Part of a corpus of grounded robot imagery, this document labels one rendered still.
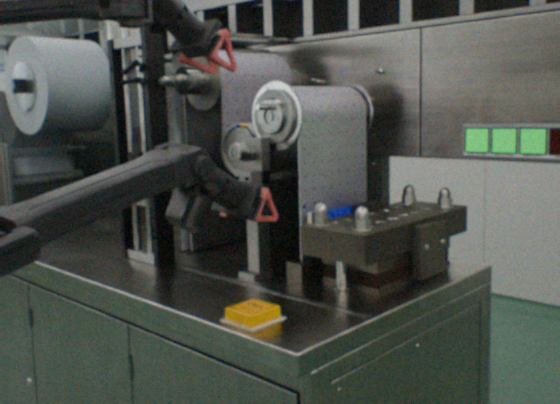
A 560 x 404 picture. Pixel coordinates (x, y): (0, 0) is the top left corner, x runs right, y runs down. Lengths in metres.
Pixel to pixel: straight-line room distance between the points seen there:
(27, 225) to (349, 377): 0.57
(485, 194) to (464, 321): 2.65
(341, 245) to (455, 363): 0.39
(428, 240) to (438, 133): 0.28
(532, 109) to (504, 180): 2.61
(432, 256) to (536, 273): 2.69
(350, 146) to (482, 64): 0.33
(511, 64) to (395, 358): 0.65
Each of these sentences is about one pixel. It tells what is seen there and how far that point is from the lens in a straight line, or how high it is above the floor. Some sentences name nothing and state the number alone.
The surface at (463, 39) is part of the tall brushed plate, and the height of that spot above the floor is 1.40.
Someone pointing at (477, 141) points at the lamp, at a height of 1.18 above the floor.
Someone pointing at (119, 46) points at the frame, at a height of 1.42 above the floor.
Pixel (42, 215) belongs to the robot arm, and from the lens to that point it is 0.83.
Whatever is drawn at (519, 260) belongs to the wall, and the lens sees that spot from 4.00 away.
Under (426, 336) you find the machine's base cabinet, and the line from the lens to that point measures 1.26.
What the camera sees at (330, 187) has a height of 1.09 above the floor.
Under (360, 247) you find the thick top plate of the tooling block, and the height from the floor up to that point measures 1.01.
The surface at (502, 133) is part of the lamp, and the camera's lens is 1.37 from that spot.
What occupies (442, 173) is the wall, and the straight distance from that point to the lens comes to 4.13.
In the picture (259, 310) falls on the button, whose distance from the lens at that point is 1.06.
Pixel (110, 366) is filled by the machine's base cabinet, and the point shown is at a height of 0.70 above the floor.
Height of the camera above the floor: 1.27
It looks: 8 degrees down
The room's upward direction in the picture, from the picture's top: 2 degrees counter-clockwise
